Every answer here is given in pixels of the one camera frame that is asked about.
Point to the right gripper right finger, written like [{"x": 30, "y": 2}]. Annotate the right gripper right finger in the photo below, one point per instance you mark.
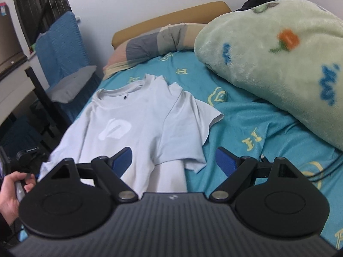
[{"x": 271, "y": 198}]

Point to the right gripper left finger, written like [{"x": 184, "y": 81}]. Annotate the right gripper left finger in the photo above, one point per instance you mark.
[{"x": 75, "y": 199}]

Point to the light grey t-shirt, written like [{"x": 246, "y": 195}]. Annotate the light grey t-shirt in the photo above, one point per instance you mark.
[{"x": 163, "y": 125}]

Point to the person's left hand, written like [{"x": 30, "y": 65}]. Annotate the person's left hand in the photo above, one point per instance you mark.
[{"x": 9, "y": 201}]

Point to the teal patterned bed sheet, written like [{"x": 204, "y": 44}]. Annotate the teal patterned bed sheet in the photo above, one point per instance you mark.
[{"x": 250, "y": 126}]

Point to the white desk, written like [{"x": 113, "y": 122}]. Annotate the white desk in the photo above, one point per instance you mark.
[{"x": 15, "y": 87}]

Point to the grey seat cushion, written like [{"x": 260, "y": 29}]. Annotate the grey seat cushion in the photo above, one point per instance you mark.
[{"x": 69, "y": 87}]

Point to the blue covered chair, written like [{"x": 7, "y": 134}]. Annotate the blue covered chair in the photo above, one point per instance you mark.
[{"x": 61, "y": 52}]

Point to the brown refrigerator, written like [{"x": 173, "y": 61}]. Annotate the brown refrigerator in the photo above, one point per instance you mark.
[{"x": 11, "y": 52}]

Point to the green fleece blanket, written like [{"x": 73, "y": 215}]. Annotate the green fleece blanket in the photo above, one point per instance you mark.
[{"x": 288, "y": 52}]

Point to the dark window with grille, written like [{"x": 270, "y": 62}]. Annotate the dark window with grille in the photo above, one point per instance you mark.
[{"x": 36, "y": 16}]

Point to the striped pastel pillow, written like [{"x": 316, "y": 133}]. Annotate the striped pastel pillow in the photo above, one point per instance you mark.
[{"x": 158, "y": 42}]

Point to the mustard yellow headboard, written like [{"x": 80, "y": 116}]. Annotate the mustard yellow headboard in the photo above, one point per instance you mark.
[{"x": 197, "y": 14}]

